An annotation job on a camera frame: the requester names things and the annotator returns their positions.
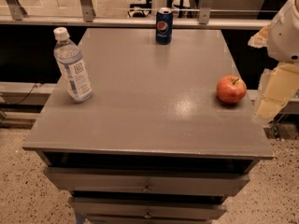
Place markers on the grey drawer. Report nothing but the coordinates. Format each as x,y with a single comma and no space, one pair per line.
135,220
146,181
146,209

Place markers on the clear plastic water bottle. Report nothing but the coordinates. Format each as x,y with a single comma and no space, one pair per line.
72,66

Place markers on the grey drawer cabinet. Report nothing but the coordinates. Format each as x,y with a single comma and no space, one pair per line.
154,108

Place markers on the red apple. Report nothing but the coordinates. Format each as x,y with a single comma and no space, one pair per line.
231,89

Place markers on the blue pepsi can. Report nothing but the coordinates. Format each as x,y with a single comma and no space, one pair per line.
164,24

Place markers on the top grey drawer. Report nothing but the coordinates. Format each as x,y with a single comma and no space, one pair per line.
146,181

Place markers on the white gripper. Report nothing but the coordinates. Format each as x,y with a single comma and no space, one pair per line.
285,36

